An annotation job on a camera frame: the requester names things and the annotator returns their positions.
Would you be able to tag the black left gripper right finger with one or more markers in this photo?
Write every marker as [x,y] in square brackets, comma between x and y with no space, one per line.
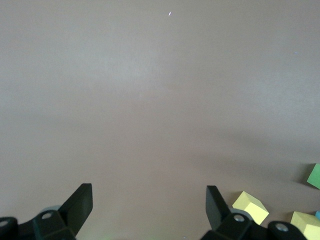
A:
[237,227]

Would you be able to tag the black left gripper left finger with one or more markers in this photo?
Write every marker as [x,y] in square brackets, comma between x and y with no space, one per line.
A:
[50,225]

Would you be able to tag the yellow foam cube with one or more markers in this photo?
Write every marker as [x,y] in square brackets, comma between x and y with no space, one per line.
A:
[308,226]
[251,206]

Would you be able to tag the teal foam cube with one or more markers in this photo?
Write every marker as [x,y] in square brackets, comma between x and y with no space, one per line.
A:
[318,215]

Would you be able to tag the green foam cube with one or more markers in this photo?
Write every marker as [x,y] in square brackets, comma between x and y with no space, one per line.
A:
[314,176]

